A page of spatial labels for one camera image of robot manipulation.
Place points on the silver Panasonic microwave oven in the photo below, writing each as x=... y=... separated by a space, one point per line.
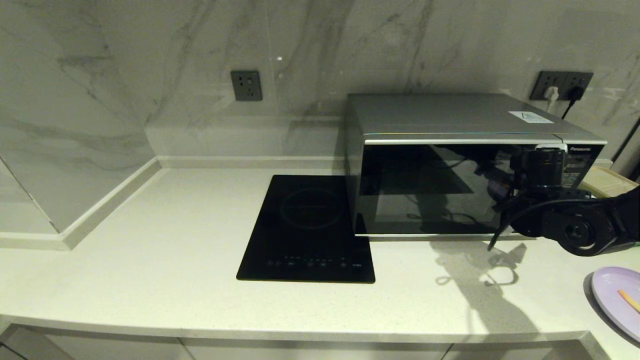
x=440 y=114

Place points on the white sticker label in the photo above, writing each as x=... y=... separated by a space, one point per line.
x=531 y=117

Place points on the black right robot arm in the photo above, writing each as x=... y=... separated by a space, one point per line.
x=580 y=230

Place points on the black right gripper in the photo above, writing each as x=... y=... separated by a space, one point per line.
x=540 y=167

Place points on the white power plug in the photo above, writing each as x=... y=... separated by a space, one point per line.
x=552 y=93

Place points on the grey corner cabinet panel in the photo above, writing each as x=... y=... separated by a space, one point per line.
x=25 y=346

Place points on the white cabinet door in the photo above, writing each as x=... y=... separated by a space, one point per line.
x=315 y=351

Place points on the beige power strip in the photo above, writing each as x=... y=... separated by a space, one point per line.
x=607 y=181

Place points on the grey single wall socket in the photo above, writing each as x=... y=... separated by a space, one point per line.
x=246 y=85

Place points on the purple plastic plate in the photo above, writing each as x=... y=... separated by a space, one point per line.
x=610 y=295

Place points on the orange french fry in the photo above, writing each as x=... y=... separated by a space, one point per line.
x=628 y=298

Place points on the black induction cooktop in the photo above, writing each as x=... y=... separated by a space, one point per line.
x=305 y=225

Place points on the grey double wall socket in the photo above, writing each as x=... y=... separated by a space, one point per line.
x=541 y=78

